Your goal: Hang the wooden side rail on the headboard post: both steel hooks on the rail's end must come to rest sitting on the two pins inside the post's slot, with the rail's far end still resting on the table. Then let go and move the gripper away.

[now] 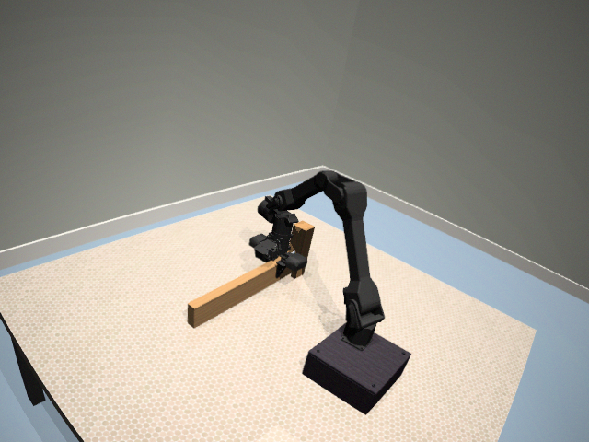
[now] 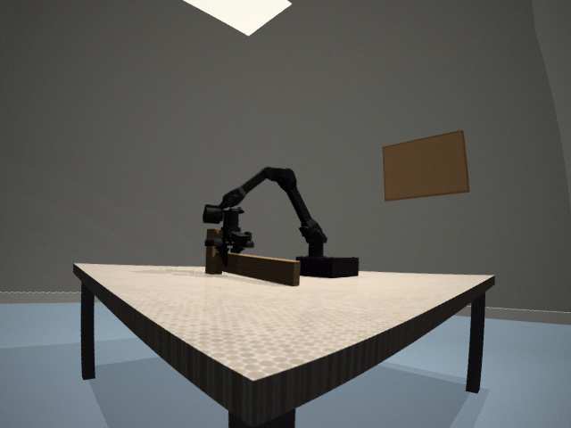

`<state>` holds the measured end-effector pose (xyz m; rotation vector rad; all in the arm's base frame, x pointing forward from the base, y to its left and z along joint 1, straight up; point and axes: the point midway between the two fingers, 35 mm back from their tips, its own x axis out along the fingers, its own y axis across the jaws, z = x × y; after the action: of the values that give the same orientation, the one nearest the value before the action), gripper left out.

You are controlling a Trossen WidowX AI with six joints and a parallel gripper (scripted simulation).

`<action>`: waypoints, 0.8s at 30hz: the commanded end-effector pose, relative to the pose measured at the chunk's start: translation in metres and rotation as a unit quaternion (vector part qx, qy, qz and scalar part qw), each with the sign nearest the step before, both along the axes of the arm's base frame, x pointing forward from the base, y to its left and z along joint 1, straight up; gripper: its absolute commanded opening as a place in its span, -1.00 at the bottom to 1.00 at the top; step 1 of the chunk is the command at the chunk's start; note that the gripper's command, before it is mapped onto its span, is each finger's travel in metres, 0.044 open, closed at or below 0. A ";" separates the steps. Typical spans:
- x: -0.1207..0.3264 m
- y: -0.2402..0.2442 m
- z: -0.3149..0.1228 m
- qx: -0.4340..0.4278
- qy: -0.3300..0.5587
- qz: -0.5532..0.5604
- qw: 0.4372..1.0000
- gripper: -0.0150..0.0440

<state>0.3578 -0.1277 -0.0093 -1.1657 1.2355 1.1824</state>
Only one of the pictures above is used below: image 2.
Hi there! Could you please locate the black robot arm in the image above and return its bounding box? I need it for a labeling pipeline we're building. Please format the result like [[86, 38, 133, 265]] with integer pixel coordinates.
[[203, 167, 327, 258]]

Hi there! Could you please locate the light brown wooden board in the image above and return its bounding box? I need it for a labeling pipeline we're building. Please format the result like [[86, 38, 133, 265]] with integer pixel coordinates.
[[215, 251, 301, 286]]

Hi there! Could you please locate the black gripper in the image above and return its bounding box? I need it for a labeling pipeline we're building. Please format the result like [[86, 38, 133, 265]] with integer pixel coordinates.
[[204, 224, 253, 267]]

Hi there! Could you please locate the wooden post with slot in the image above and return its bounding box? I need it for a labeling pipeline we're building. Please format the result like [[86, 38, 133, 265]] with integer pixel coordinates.
[[205, 228, 223, 275]]

